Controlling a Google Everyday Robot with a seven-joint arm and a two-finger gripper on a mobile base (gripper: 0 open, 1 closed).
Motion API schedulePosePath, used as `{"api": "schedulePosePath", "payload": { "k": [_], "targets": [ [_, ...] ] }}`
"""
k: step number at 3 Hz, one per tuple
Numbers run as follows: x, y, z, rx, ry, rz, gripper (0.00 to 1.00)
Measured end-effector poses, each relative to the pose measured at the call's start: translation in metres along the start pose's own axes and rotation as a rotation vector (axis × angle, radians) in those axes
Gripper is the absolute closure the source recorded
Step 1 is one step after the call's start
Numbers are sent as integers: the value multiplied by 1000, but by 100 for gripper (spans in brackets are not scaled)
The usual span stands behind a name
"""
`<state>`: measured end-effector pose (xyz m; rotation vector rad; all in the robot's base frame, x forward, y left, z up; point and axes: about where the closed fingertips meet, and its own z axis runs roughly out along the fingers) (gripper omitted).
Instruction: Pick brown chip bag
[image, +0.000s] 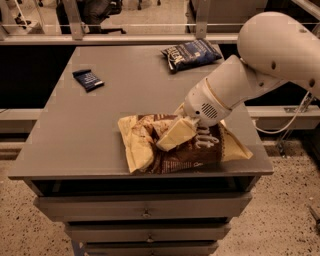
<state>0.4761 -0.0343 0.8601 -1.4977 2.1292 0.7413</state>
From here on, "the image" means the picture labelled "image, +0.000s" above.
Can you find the blue chip bag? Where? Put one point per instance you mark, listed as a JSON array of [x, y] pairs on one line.
[[190, 55]]

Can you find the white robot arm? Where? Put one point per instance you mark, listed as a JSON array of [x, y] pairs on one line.
[[273, 49]]

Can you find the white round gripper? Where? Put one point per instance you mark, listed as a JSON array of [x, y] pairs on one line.
[[201, 103]]

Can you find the brown and yellow chip bag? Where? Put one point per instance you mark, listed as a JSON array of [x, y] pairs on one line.
[[140, 134]]

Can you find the small dark blue snack packet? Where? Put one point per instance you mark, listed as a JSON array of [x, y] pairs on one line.
[[87, 79]]

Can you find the black office chair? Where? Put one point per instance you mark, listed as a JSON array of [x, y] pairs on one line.
[[92, 14]]

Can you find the grey drawer cabinet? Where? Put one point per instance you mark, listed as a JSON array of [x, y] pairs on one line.
[[94, 165]]

